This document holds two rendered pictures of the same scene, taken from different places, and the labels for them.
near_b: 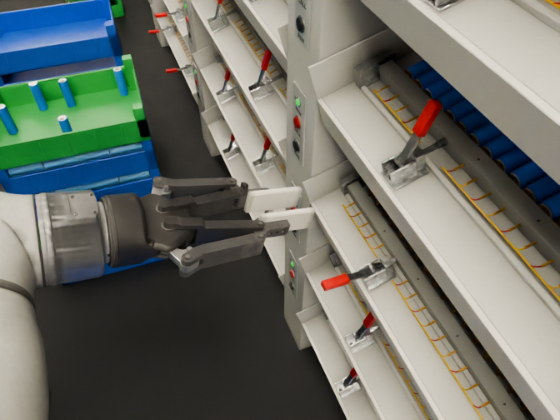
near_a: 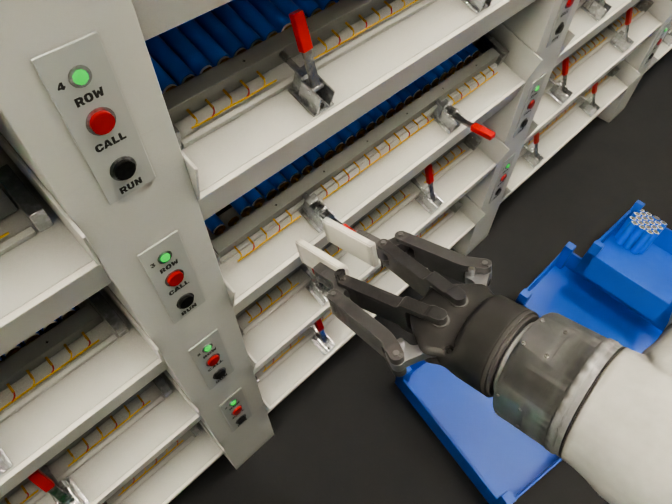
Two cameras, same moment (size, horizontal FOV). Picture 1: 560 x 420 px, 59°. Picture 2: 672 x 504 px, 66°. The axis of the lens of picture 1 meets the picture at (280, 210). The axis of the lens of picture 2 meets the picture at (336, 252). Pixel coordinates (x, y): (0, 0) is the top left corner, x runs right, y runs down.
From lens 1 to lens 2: 0.58 m
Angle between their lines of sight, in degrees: 62
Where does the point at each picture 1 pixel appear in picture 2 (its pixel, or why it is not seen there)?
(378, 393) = (362, 266)
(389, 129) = (251, 114)
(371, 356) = not seen: hidden behind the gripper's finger
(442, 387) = (400, 159)
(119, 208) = (508, 314)
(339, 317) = (301, 316)
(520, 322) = (429, 28)
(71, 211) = (565, 340)
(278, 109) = (40, 410)
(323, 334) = (275, 382)
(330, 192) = not seen: hidden behind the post
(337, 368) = (308, 357)
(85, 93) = not seen: outside the picture
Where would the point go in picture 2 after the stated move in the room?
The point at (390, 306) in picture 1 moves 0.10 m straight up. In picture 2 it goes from (345, 201) to (346, 146)
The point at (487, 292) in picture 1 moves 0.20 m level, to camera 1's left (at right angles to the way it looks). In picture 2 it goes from (414, 44) to (515, 161)
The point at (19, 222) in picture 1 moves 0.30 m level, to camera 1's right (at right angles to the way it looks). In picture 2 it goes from (638, 363) to (418, 88)
